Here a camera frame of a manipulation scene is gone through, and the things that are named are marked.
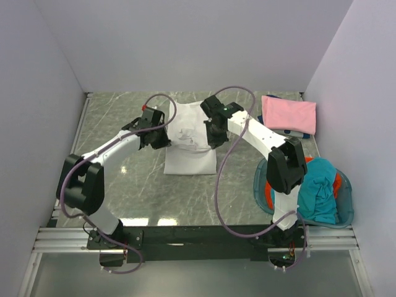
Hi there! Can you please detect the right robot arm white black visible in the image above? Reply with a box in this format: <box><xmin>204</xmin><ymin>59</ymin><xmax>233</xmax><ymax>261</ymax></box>
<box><xmin>200</xmin><ymin>95</ymin><xmax>308</xmax><ymax>247</ymax></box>

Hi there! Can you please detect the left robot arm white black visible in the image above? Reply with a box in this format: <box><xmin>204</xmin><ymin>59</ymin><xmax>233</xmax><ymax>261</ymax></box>
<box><xmin>56</xmin><ymin>106</ymin><xmax>170</xmax><ymax>249</ymax></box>

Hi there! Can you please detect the blue white folded t-shirt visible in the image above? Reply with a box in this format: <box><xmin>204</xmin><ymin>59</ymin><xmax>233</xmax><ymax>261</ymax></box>
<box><xmin>257</xmin><ymin>94</ymin><xmax>311</xmax><ymax>139</ymax></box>

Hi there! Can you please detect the orange t-shirt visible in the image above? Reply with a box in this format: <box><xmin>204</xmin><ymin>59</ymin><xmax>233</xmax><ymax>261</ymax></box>
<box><xmin>264</xmin><ymin>156</ymin><xmax>342</xmax><ymax>210</ymax></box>

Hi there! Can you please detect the pink folded t-shirt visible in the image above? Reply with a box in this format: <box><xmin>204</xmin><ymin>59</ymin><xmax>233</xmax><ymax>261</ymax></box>
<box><xmin>262</xmin><ymin>95</ymin><xmax>316</xmax><ymax>135</ymax></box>

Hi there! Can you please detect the teal t-shirt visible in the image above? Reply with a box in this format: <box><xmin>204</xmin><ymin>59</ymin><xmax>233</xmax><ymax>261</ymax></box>
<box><xmin>298</xmin><ymin>157</ymin><xmax>342</xmax><ymax>225</ymax></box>

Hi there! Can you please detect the black base crossbar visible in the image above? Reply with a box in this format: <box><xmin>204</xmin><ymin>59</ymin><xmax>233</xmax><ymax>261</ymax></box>
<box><xmin>87</xmin><ymin>225</ymin><xmax>306</xmax><ymax>267</ymax></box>

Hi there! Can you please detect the translucent blue laundry basket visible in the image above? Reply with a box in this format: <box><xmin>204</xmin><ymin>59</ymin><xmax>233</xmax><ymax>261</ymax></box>
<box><xmin>252</xmin><ymin>157</ymin><xmax>354</xmax><ymax>230</ymax></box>

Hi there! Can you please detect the aluminium rail frame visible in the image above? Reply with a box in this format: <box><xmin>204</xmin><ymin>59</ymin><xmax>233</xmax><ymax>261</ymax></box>
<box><xmin>17</xmin><ymin>92</ymin><xmax>93</xmax><ymax>297</ymax></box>

